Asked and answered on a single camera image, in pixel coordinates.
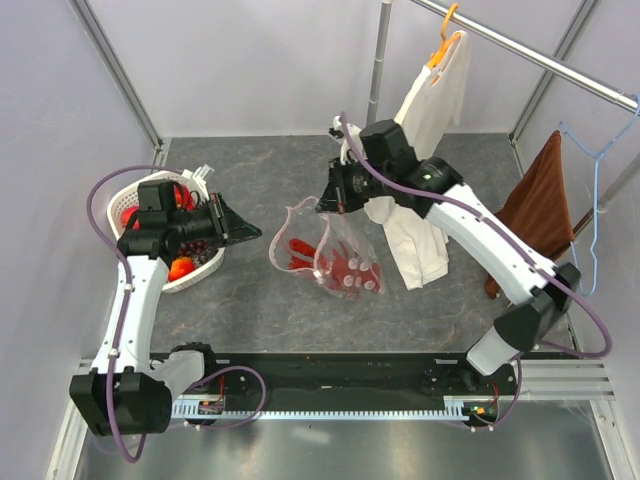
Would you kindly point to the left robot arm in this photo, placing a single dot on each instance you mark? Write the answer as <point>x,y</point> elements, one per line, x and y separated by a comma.
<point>124,391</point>

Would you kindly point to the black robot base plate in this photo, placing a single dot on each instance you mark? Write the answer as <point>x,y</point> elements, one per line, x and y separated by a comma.
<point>368,379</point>

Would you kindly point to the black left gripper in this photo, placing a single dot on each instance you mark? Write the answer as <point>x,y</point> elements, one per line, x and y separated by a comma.
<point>227,228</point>

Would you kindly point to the clear zip top bag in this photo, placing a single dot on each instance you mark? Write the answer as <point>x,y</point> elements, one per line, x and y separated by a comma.
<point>328,250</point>

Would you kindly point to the orange clothes hanger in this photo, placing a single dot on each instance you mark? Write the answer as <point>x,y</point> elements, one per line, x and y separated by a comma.
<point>446,40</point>

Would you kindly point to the red bell pepper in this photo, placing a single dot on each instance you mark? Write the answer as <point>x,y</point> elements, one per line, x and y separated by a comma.
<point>183,197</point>

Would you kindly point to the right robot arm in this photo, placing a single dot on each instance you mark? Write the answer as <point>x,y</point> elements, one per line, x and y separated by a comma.
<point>379,163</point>

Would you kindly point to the blue wire hanger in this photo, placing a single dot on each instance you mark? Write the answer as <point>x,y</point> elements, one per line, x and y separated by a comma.
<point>597,157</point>

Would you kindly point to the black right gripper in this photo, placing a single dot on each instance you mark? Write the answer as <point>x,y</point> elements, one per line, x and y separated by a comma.
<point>336,198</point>

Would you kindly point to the slotted cable duct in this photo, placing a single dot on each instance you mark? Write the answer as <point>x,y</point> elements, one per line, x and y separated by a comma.
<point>192,409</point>

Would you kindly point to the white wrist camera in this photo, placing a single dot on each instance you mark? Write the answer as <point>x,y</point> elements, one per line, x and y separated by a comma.
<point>200,181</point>
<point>347,155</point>

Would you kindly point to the brown towel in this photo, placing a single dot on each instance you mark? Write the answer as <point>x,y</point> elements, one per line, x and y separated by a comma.
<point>537,210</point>

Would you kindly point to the red apple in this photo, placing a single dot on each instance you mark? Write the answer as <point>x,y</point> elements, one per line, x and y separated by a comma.
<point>129,218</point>

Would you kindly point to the dark purple grape bunch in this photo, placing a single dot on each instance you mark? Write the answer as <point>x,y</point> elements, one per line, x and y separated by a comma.
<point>197,250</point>

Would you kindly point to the metal clothes rack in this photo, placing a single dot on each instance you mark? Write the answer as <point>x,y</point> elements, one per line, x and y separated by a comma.
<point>554,65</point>

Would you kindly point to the white perforated plastic basket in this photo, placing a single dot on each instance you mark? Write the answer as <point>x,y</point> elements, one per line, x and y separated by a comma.
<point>128,197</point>

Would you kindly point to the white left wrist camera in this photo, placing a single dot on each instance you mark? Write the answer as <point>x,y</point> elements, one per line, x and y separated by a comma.
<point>200,181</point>

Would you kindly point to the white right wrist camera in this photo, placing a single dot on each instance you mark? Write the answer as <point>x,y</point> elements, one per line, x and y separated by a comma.
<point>347,155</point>

